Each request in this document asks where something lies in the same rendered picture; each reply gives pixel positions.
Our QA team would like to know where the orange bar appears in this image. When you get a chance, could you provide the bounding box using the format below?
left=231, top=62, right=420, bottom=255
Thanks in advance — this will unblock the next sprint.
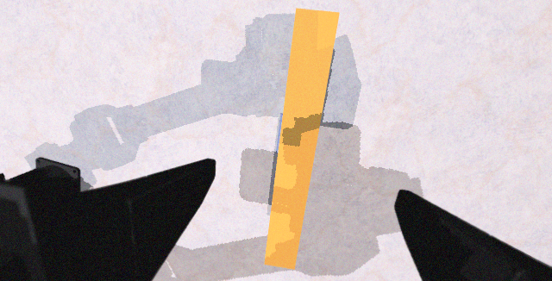
left=264, top=8, right=340, bottom=270

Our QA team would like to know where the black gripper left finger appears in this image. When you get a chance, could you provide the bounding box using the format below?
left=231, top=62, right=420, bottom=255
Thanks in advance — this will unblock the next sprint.
left=0, top=159, right=216, bottom=281

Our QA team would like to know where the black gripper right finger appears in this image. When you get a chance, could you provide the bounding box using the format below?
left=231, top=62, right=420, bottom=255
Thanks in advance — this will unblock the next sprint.
left=394, top=190, right=552, bottom=281

